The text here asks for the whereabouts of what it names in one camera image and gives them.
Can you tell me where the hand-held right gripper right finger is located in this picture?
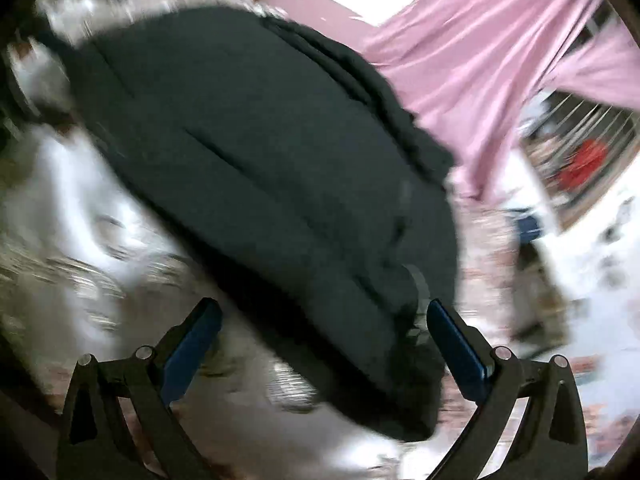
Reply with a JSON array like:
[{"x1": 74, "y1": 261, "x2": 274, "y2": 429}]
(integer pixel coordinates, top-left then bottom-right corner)
[{"x1": 426, "y1": 299, "x2": 588, "y2": 480}]

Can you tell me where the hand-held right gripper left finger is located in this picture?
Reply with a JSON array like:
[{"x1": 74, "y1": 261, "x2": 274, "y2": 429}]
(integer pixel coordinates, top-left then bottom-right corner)
[{"x1": 56, "y1": 297, "x2": 223, "y2": 480}]

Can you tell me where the black jacket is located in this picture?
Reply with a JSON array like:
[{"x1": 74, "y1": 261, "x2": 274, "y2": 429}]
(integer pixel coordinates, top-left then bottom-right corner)
[{"x1": 30, "y1": 7, "x2": 463, "y2": 443}]

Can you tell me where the blue backpack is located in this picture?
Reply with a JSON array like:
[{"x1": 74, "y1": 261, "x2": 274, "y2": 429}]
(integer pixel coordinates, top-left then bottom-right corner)
[{"x1": 515, "y1": 212, "x2": 544, "y2": 244}]

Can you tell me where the floral satin bed cover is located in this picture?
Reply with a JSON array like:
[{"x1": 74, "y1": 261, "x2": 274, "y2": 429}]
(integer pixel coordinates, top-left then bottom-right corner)
[{"x1": 0, "y1": 0, "x2": 640, "y2": 480}]

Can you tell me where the red hanging cloth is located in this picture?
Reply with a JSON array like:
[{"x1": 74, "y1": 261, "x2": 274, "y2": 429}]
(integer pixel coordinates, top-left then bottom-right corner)
[{"x1": 555, "y1": 140, "x2": 614, "y2": 194}]

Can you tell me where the pink curtain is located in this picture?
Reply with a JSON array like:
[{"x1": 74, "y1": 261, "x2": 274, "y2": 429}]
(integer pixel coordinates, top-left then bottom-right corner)
[{"x1": 260, "y1": 0, "x2": 640, "y2": 202}]

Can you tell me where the barred window with wooden frame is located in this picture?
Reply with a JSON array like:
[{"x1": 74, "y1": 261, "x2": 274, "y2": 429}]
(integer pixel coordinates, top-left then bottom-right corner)
[{"x1": 520, "y1": 0, "x2": 640, "y2": 232}]

